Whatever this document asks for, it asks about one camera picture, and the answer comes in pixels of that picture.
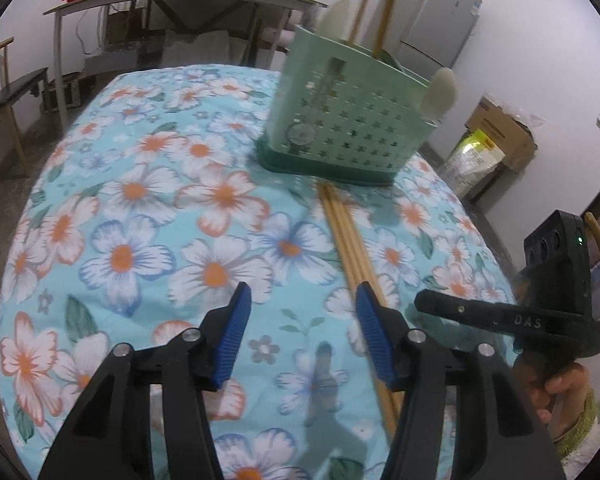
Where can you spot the bundle of wooden chopsticks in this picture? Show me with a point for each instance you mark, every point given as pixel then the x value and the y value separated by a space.
pixel 347 240

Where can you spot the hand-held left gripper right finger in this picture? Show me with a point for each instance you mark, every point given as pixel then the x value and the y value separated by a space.
pixel 375 335

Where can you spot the pink rolled bedding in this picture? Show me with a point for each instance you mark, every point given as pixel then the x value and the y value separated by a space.
pixel 277 39

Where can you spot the green and white bag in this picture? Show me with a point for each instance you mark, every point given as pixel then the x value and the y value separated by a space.
pixel 472 160

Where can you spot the person's right hand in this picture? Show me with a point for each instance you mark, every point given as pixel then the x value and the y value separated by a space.
pixel 560 390

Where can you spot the grey cloth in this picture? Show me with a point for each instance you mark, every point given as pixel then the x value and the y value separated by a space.
pixel 200 47

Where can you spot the grey case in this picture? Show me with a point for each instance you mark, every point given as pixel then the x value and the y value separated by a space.
pixel 115 65

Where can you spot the green plastic utensil basket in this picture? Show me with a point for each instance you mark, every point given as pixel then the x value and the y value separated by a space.
pixel 360 125

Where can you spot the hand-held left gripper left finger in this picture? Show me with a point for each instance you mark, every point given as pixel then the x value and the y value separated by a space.
pixel 235 335

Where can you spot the wooden chopstick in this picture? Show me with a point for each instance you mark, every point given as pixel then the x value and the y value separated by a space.
pixel 362 7
pixel 387 10

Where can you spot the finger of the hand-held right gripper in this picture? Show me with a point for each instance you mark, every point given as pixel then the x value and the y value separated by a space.
pixel 460 310

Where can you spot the grey refrigerator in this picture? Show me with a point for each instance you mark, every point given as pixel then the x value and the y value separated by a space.
pixel 440 20

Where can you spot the white plastic soup ladle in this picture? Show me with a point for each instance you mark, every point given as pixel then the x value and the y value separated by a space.
pixel 440 95

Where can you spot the person's right forearm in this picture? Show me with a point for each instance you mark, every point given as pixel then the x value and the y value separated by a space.
pixel 585 425

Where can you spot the large cardboard box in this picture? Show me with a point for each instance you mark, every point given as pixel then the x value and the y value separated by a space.
pixel 505 130

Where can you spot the blue floral blanket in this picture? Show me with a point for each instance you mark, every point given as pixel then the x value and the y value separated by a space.
pixel 130 210

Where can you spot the white plastic rice paddle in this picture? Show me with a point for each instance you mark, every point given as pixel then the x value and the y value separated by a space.
pixel 337 20

